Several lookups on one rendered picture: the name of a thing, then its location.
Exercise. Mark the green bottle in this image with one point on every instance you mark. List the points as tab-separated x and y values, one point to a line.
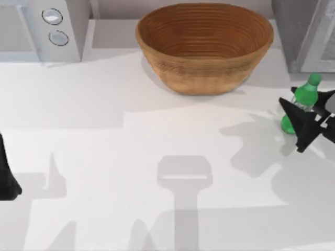
305	95

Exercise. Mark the pale grey rounded box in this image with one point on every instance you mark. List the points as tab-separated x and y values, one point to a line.
330	105

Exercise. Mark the brown woven basket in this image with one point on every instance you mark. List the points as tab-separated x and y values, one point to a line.
204	65

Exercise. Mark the pale microwave oven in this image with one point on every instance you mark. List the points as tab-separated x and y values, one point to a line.
76	28

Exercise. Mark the small round microwave knob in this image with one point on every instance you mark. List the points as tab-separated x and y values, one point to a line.
58	37

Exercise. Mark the large round microwave knob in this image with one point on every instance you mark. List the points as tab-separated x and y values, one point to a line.
52	16

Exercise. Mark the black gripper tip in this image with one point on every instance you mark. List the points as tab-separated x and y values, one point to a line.
6	183

